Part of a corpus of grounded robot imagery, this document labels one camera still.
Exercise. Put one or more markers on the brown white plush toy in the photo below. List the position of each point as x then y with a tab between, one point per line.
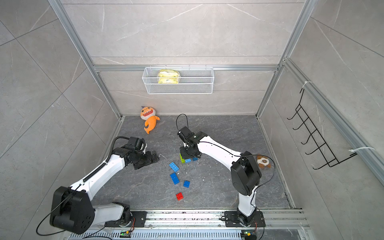
263	162

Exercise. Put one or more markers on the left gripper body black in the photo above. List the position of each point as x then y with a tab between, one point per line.
145	159

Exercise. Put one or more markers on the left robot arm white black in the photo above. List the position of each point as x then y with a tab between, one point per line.
72	208

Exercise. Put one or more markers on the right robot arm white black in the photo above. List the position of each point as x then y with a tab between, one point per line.
245	171

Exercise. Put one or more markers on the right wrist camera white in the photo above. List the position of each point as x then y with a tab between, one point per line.
184	134

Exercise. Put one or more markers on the light blue 2x4 lego brick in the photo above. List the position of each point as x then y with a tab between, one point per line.
174	167

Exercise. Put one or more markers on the lime green 2x4 lego brick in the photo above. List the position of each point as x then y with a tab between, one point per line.
182	159

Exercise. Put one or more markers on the red 2x2 lego brick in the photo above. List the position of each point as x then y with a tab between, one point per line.
179	196

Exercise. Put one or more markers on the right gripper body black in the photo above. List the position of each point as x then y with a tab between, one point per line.
186	153

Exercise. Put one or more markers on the dark blue 2x4 lego brick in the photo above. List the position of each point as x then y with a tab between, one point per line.
174	178

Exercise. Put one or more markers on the black wire hook rack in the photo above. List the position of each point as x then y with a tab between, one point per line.
316	137

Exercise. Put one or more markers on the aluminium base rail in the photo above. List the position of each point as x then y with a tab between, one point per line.
272	219

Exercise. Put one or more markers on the white wire mesh basket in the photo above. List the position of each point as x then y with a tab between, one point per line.
181	80

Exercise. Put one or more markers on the orange shark plush toy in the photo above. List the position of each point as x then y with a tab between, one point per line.
148	114

